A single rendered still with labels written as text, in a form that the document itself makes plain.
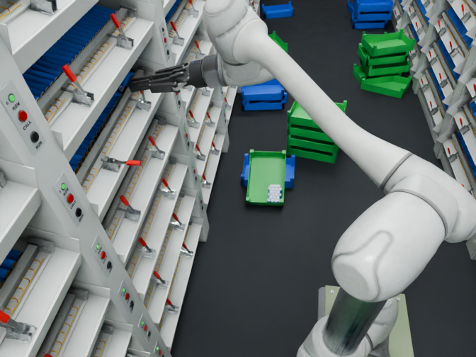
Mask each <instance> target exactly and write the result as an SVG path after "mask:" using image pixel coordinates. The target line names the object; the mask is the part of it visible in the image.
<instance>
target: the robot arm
mask: <svg viewBox="0 0 476 357"><path fill-rule="evenodd" d="M203 23H204V26H205V30H206V32H207V34H208V37H209V39H210V41H211V43H212V44H213V46H214V48H215V49H216V50H217V52H218V53H217V54H213V55H206V56H204V58H203V59H198V60H194V61H191V62H190V64H189V66H188V63H187V62H184V63H182V64H179V65H176V66H172V67H168V68H165V69H160V70H157V71H156V74H153V75H150V76H142V77H138V78H133V79H130V82H128V83H127V85H128V87H129V89H130V91H131V92H136V91H144V90H149V89H150V91H151V93H152V94H153V93H168V92H174V93H180V92H181V91H180V88H181V87H182V86H183V87H185V86H190V85H192V86H194V87H195V88H197V89H199V88H203V87H209V88H210V89H215V88H220V87H227V86H252V85H257V84H262V83H265V82H267V81H270V80H273V79H277V80H278V82H279V83H280V84H281V85H282V86H283V87H284V88H285V90H286V91H287V92H288V93H289V94H290V95H291V96H292V97H293V98H294V99H295V100H296V101H297V103H298V104H299V105H300V106H301V107H302V109H303V110H304V111H305V112H306V113H307V114H308V115H309V116H310V117H311V119H313V121H314V122H315V123H316V124H317V125H318V126H319V127H320V128H321V129H322V131H323V132H324V133H325V134H326V135H327V136H328V137H329V138H330V139H331V140H332V141H333V142H334V143H335V144H336V145H337V146H338V147H339V148H340V149H342V150H343V151H344V152H345V153H346V154H347V155H348V156H349V157H350V158H351V159H352V160H353V161H354V162H355V163H356V164H357V165H358V166H359V167H360V168H361V169H362V170H363V171H364V172H365V173H366V174H367V175H368V177H369V178H370V179H371V180H372V181H373V182H374V184H375V185H376V186H377V187H378V188H379V189H380V190H381V191H382V192H384V193H385V194H386V196H385V197H384V198H382V199H381V200H379V201H378V202H376V203H374V204H373V205H372V206H370V207H369V208H368V209H367V210H366V211H365V212H364V213H363V214H362V215H360V216H359V217H358V218H357V219H356V220H355V221H354V222H353V224H352V225H351V226H350V227H349V228H348V229H347V230H346V231H345V232H344V233H343V234H342V236H341V237H340V239H339V241H338V242H337V245H336V247H335V250H334V253H333V256H332V260H331V269H332V271H333V274H334V277H335V279H336V281H337V282H338V284H339V285H340V288H339V291H338V293H337V296H336V299H335V301H334V304H333V306H332V308H331V312H330V313H329V315H327V316H325V317H323V318H321V319H320V320H319V321H318V322H317V323H316V324H315V325H314V327H313V329H312V331H311V332H310V333H309V335H308V336H307V338H306V339H305V341H304V342H303V343H302V345H301V346H300V348H299V349H298V352H297V356H296V357H367V356H372V357H390V353H389V333H390V332H391V331H392V328H393V327H394V325H395V322H396V320H397V316H398V304H397V299H396V296H398V295H399V294H400V293H402V292H403V291H404V290H405V289H406V288H407V287H408V286H409V285H410V284H411V283H412V282H413V281H414V280H415V279H416V278H417V277H418V276H419V274H420V273H421V272H422V271H423V270H424V268H425V267H426V265H427V263H428V262H429V261H430V260H431V258H432V257H433V255H434V254H435V253H436V251H437V249H438V247H439V246H440V244H441V243H442V241H443V240H445V241H447V242H449V243H456V242H462V241H464V240H467V239H469V238H471V236H472V235H473V234H474V233H476V200H475V199H474V198H473V197H472V196H471V195H470V193H469V192H468V191H467V190H466V189H465V188H464V187H463V186H462V185H461V184H459V183H458V182H457V181H456V180H455V179H454V178H452V177H451V176H449V175H448V174H447V173H445V172H444V171H442V170H441V169H439V168H438V167H437V166H435V165H433V164H432V163H430V162H428V161H426V160H424V159H422V158H420V157H418V156H417V155H415V154H412V153H411V152H409V151H407V150H405V149H402V148H400V147H397V146H395V145H393V144H390V143H389V142H386V141H384V140H382V139H380V138H378V137H376V136H374V135H372V134H370V133H369V132H366V131H365V130H363V129H362V128H361V127H359V126H358V125H357V124H355V123H354V122H353V121H352V120H351V119H350V118H349V117H348V116H346V115H345V114H344V113H343V112H342V111H341V109H340V108H339V107H338V106H337V105H336V104H335V103H334V102H333V101H332V100H331V99H330V98H329V97H328V96H327V95H326V94H325V92H323V90H321V89H320V88H319V87H318V85H316V83H315V82H314V81H313V80H312V79H311V78H310V77H309V76H308V75H307V74H306V73H305V72H304V71H303V70H302V69H301V67H300V66H299V65H298V64H297V63H296V62H295V61H294V60H293V59H292V58H291V57H290V56H289V55H288V54H287V53H286V52H285V51H284V50H283V49H282V48H281V47H280V46H279V45H277V44H276V43H275V42H274V41H273V40H272V39H270V38H269V36H268V28H267V25H266V24H265V23H264V22H263V21H262V20H261V19H260V18H259V17H258V16H257V14H256V13H255V12H254V10H253V9H252V8H251V7H250V6H248V5H247V3H246V1H245V0H206V2H205V4H204V6H203Z"/></svg>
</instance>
